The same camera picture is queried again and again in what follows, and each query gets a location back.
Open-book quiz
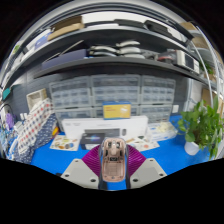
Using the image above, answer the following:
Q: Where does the small black box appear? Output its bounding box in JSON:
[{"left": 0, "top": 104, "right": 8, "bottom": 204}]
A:
[{"left": 79, "top": 132, "right": 106, "bottom": 151}]

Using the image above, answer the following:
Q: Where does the colourful sticker sheet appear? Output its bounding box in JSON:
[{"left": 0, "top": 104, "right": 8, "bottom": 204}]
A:
[
  {"left": 49, "top": 134, "right": 80, "bottom": 152},
  {"left": 125, "top": 135, "right": 160, "bottom": 153}
]

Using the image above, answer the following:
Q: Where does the long white keyboard box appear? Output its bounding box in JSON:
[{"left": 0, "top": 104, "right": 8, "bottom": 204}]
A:
[{"left": 61, "top": 115, "right": 149, "bottom": 141}]

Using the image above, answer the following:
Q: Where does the green plant in white pot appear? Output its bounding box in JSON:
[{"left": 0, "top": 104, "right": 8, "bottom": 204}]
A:
[{"left": 177, "top": 96, "right": 224, "bottom": 159}]

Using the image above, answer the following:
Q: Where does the yellow and blue box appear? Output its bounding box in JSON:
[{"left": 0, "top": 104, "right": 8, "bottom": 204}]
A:
[{"left": 102, "top": 101, "right": 132, "bottom": 120}]

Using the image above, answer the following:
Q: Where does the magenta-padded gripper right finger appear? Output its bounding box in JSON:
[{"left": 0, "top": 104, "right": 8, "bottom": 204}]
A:
[{"left": 125, "top": 143, "right": 168, "bottom": 190}]

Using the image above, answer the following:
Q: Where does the red white checked cloth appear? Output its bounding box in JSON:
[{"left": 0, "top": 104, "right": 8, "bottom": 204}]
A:
[{"left": 16, "top": 98, "right": 54, "bottom": 156}]

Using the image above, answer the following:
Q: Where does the white metal shelf unit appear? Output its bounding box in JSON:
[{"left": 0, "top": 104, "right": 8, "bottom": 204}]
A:
[{"left": 188, "top": 21, "right": 224, "bottom": 113}]

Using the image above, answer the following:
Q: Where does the transparent pink computer mouse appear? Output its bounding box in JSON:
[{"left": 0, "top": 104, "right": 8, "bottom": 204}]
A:
[{"left": 99, "top": 137, "right": 128, "bottom": 183}]

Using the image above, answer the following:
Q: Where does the white wire basket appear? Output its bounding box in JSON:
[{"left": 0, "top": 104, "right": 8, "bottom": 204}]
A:
[{"left": 25, "top": 88, "right": 49, "bottom": 111}]

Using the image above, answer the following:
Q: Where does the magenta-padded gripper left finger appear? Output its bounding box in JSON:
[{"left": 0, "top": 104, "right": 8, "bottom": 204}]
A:
[{"left": 60, "top": 143, "right": 108, "bottom": 190}]

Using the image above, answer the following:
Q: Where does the white glove box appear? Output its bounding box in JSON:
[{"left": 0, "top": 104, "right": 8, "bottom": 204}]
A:
[{"left": 146, "top": 121, "right": 179, "bottom": 143}]

